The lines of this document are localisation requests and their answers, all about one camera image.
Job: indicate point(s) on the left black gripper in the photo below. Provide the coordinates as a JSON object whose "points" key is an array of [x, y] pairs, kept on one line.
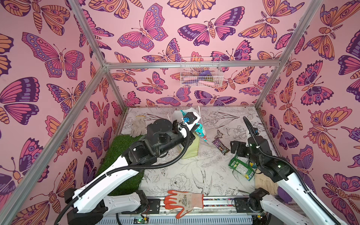
{"points": [[185, 138]]}

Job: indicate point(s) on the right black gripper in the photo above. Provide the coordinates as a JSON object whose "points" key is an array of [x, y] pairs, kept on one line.
{"points": [[240, 147]]}

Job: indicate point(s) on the brown M&M's candy packet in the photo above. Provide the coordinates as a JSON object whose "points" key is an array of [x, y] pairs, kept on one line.
{"points": [[221, 147]]}

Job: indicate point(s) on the green snack packet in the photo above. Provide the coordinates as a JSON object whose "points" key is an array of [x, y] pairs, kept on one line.
{"points": [[242, 166]]}

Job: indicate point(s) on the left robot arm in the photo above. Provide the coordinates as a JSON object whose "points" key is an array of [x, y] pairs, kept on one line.
{"points": [[89, 204]]}

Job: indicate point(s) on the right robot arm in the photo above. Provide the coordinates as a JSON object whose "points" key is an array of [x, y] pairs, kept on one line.
{"points": [[282, 173]]}

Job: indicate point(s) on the white paper gift bag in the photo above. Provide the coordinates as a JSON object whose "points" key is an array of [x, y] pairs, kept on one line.
{"points": [[178, 115]]}

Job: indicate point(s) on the white knit work glove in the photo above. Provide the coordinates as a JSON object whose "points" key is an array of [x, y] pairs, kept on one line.
{"points": [[138, 126]]}

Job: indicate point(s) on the beige leather glove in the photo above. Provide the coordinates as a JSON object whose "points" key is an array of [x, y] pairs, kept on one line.
{"points": [[262, 181]]}

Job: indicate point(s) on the pink roll in basket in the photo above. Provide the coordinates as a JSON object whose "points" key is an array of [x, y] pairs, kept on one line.
{"points": [[209, 84]]}

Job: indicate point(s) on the purple round object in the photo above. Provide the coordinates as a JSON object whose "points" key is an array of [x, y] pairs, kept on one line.
{"points": [[284, 195]]}

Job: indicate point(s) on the red and white work glove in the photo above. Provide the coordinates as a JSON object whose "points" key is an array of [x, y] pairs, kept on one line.
{"points": [[186, 201]]}

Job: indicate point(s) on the purple item in basket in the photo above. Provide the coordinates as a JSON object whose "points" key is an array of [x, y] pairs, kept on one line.
{"points": [[204, 74]]}

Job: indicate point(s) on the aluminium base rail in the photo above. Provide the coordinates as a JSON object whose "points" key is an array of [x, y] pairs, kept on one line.
{"points": [[216, 210]]}

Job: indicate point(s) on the white wire basket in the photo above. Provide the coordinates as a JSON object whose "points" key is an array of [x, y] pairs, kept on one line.
{"points": [[191, 67]]}

